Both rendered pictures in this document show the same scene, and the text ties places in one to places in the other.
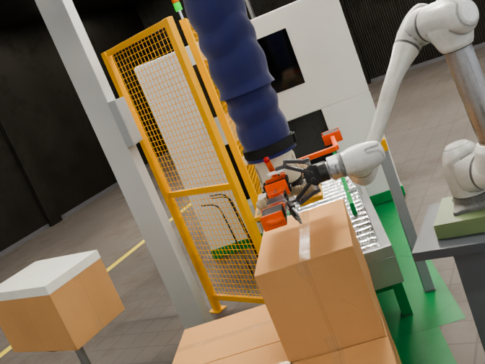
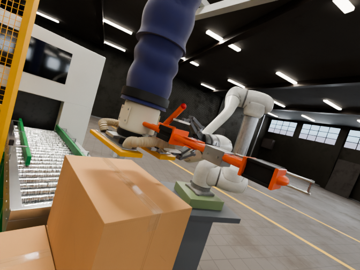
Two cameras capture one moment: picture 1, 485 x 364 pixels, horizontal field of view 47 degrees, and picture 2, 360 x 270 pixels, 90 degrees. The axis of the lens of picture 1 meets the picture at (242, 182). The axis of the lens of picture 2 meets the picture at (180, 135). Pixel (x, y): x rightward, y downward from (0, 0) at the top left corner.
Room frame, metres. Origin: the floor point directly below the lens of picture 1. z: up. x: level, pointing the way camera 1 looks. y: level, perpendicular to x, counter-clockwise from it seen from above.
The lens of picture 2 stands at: (1.64, 0.44, 1.30)
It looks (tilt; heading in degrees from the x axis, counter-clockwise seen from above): 4 degrees down; 304
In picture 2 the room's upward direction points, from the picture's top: 17 degrees clockwise
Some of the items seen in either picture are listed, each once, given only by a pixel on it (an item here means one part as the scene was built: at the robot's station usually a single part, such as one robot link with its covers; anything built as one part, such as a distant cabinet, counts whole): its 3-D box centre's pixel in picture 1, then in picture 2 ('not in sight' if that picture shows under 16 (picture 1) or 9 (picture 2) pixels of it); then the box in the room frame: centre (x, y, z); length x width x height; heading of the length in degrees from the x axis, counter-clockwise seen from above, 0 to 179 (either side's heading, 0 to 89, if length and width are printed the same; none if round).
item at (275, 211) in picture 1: (273, 217); (261, 172); (1.70, -0.05, 1.24); 0.08 x 0.07 x 0.05; 170
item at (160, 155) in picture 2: (308, 185); (148, 143); (2.28, -0.25, 1.13); 0.34 x 0.10 x 0.05; 170
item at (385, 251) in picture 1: (325, 270); (82, 205); (2.65, -0.23, 0.58); 0.70 x 0.03 x 0.06; 80
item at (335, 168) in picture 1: (335, 167); (208, 143); (2.00, -0.34, 1.24); 0.09 x 0.06 x 0.09; 170
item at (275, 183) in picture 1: (277, 186); (172, 134); (2.05, -0.12, 1.24); 0.10 x 0.08 x 0.06; 80
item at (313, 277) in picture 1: (318, 273); (112, 216); (2.28, -0.16, 0.74); 0.60 x 0.40 x 0.40; 168
